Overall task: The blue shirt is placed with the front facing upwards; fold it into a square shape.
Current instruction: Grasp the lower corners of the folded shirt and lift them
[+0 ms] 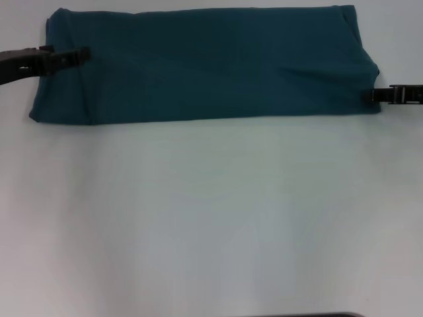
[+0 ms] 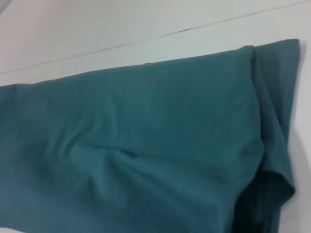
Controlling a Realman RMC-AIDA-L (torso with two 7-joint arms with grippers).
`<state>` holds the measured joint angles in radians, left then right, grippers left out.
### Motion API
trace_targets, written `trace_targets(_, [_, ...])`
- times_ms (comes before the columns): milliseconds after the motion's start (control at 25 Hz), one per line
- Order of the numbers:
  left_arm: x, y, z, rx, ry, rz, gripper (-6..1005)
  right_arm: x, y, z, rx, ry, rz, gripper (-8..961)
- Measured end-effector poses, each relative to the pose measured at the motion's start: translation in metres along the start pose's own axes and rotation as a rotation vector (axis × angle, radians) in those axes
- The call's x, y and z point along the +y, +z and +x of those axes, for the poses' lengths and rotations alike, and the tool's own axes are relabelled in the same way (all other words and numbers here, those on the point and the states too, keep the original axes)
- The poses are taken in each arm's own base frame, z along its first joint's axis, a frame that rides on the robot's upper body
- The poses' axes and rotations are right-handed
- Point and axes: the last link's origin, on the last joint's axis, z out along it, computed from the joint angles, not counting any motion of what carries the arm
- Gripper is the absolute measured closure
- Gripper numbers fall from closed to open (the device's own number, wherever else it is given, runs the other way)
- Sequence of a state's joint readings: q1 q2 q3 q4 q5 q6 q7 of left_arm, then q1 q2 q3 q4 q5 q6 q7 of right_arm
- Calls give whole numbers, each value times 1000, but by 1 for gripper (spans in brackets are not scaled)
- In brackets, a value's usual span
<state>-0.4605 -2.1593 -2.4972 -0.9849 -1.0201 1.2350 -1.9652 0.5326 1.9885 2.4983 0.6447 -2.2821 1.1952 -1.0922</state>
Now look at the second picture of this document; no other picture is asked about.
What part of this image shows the teal t-shirt with FREE print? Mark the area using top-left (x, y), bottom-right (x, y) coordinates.
top-left (0, 38), bottom-right (302, 233)

